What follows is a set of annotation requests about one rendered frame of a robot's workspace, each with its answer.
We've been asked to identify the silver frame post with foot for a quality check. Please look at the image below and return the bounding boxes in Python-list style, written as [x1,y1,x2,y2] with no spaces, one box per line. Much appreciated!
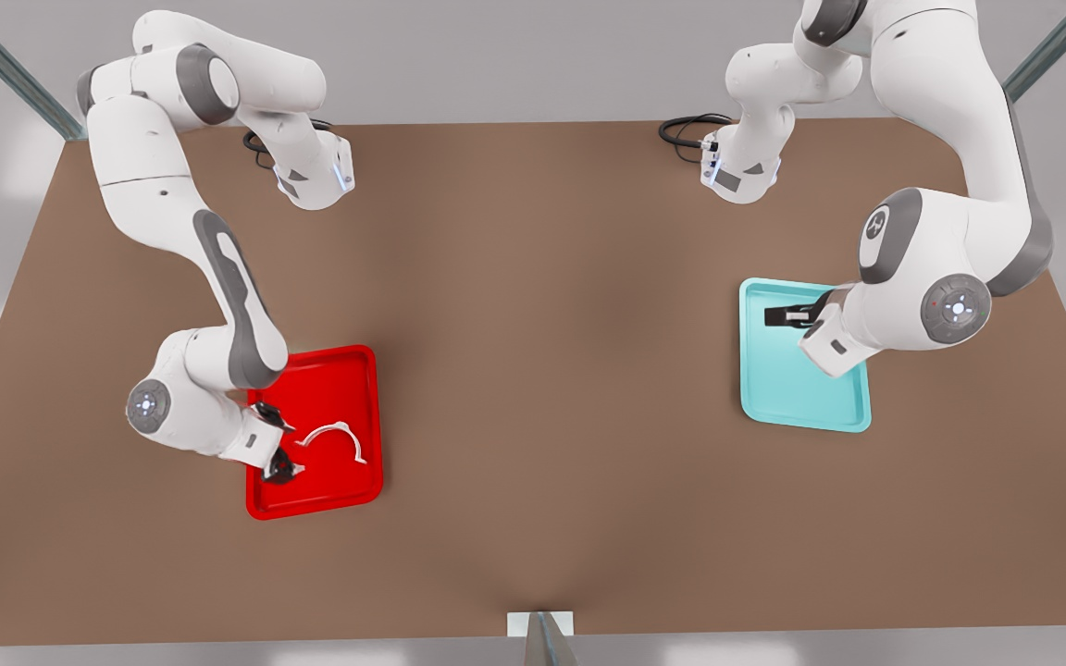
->
[506,610,581,666]

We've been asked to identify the white drainage pipe clamp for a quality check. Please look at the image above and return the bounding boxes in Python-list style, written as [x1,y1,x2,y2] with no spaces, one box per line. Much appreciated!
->
[296,421,370,466]

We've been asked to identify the red plastic tray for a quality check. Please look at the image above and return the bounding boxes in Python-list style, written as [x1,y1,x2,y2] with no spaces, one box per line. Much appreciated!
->
[245,344,385,522]

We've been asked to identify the black cable loop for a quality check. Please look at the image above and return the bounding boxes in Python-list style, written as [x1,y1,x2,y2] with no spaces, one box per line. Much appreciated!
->
[658,113,738,168]
[242,118,336,173]

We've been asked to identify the teal plastic tray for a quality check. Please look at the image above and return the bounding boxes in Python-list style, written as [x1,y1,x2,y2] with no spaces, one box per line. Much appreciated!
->
[738,277,873,434]

